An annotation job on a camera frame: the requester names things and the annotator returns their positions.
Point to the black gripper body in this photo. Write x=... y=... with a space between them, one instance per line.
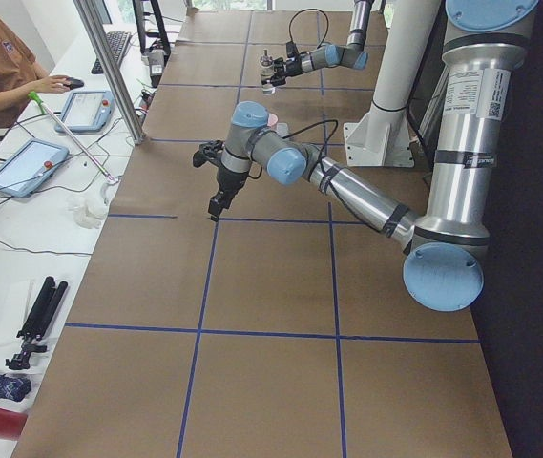
x=227 y=181
x=283 y=67

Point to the clear glass sauce bottle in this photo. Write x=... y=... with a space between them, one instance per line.
x=266 y=73

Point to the pink plastic cup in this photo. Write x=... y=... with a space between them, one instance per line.
x=273 y=123

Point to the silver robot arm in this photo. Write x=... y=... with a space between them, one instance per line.
x=485 y=41
x=352 y=55

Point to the silver kitchen scale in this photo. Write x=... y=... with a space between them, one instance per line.
x=282 y=129

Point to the black power adapter box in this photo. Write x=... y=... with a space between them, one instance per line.
x=156 y=62

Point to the crumpled white tissue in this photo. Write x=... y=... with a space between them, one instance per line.
x=90 y=209

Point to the black keyboard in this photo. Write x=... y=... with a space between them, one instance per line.
x=119 y=44

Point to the far blue teach pendant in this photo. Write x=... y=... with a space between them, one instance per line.
x=87 y=111

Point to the blue teach pendant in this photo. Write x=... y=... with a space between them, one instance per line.
x=87 y=111
x=28 y=168

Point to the black computer mouse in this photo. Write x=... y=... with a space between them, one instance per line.
x=73 y=83

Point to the black folded tripod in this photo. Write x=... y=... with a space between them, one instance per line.
x=37 y=323

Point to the near blue teach pendant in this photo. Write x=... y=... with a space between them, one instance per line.
x=28 y=168

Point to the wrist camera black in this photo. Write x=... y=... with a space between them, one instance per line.
x=291 y=50
x=210 y=151

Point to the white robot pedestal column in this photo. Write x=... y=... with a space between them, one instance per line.
x=381 y=138

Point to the aluminium frame post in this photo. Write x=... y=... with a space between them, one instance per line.
x=94 y=28

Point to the metal rod green handle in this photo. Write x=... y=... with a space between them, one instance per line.
x=111 y=179

